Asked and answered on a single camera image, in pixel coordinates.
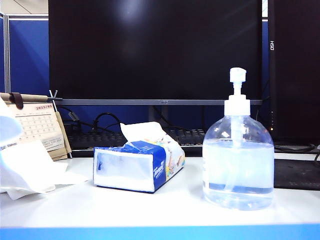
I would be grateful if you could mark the black desk pad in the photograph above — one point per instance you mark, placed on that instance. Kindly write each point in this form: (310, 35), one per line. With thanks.
(297, 175)

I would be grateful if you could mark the white used tissue sheet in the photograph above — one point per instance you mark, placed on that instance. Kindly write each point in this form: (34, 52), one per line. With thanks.
(72, 178)
(42, 162)

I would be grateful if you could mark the beige desk calendar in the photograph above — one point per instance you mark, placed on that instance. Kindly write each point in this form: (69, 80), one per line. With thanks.
(37, 120)

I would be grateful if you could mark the black keyboard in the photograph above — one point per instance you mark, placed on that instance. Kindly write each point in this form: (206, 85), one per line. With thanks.
(95, 140)

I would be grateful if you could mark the large white tissue sheet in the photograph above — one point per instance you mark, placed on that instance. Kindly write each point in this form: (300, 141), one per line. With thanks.
(7, 125)

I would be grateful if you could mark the blue white soft tissue pack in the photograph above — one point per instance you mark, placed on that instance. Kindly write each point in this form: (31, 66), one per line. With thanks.
(125, 170)

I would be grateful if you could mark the black AOC monitor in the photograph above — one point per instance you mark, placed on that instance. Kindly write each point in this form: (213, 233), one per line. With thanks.
(155, 50)

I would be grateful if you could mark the white folded tissue sheet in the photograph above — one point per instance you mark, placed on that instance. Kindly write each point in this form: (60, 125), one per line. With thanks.
(142, 131)

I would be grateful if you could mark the clear alcohol pump bottle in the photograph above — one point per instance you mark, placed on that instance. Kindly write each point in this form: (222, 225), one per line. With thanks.
(237, 165)

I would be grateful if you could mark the blue office partition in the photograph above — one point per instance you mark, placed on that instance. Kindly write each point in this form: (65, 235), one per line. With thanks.
(28, 57)

